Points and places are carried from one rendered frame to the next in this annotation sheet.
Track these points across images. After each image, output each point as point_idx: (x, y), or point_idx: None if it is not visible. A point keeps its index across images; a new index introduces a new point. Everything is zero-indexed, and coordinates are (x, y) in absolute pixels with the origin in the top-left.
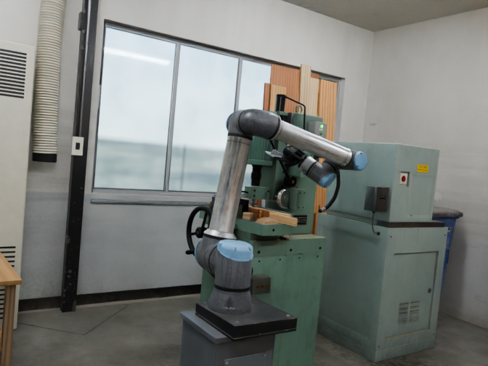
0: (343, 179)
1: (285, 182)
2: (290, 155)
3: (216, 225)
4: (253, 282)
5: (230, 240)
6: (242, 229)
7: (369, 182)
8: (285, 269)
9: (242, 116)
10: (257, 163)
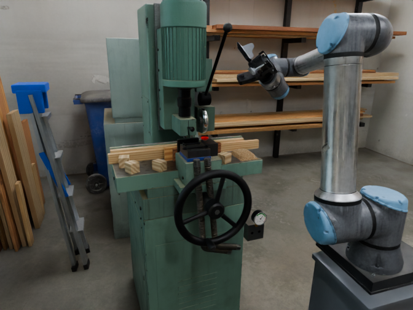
0: (134, 82)
1: (204, 101)
2: (271, 69)
3: (355, 184)
4: (263, 224)
5: (369, 192)
6: None
7: None
8: None
9: (385, 26)
10: (204, 85)
